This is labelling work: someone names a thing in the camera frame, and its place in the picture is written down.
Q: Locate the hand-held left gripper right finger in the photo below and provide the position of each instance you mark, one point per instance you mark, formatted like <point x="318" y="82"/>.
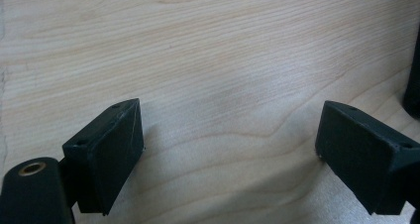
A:
<point x="360" y="154"/>

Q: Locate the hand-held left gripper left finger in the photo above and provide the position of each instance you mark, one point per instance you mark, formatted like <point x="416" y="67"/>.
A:
<point x="109" y="158"/>

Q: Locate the black rounded object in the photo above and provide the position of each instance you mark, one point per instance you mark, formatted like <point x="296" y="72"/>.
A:
<point x="413" y="91"/>

